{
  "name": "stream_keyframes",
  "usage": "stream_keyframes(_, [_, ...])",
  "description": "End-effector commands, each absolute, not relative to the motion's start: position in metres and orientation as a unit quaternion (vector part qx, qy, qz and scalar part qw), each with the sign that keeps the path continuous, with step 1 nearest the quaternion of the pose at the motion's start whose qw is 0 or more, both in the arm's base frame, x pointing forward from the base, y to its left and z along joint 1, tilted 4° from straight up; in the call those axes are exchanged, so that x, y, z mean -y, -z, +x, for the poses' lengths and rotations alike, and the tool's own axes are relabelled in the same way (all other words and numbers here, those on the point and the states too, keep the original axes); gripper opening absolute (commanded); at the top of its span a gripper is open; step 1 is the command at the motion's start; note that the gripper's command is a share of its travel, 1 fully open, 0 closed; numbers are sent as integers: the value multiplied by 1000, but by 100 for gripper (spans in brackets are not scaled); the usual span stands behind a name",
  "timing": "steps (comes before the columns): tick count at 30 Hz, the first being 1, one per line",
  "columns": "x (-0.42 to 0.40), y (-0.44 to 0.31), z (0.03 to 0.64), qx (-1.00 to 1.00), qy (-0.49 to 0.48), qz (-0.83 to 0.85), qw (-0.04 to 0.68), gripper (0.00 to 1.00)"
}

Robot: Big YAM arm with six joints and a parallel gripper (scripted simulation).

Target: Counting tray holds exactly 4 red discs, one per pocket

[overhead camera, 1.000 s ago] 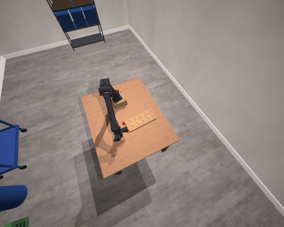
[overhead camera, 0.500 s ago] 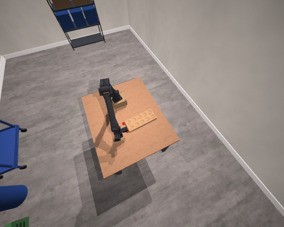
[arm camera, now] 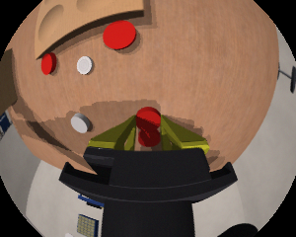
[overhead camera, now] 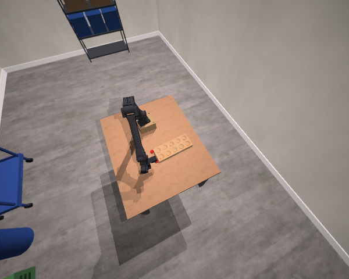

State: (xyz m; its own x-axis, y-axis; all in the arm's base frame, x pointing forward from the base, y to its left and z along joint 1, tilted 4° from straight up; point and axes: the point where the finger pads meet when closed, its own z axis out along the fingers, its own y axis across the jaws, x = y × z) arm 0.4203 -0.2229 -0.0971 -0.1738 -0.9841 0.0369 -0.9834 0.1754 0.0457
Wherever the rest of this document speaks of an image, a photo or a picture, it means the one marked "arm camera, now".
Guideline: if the red disc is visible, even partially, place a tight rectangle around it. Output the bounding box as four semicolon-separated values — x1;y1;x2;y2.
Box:
136;107;161;131
41;52;57;75
103;20;136;49
138;129;161;147

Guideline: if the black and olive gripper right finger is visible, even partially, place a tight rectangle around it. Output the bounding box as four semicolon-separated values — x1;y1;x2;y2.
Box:
160;115;209;155

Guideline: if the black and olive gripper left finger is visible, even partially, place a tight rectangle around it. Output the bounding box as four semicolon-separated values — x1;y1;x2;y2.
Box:
87;115;136;150

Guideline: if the white disc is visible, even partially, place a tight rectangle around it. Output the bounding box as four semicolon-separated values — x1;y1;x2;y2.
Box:
77;56;93;74
71;113;90;133

